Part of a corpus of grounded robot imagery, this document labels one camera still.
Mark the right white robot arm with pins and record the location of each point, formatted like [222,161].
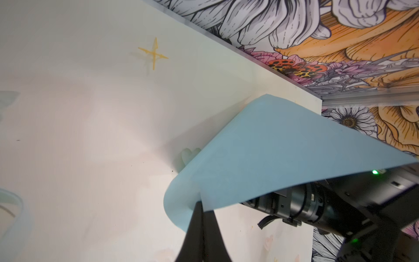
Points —
[369,210]

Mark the light blue paper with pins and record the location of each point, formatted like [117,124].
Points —
[270,145]

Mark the right aluminium frame post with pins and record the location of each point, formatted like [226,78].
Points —
[379,98]

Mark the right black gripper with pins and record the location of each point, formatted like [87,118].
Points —
[312,204]

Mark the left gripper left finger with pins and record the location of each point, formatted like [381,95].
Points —
[192,249]

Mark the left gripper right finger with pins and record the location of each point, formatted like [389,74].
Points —
[214,247]

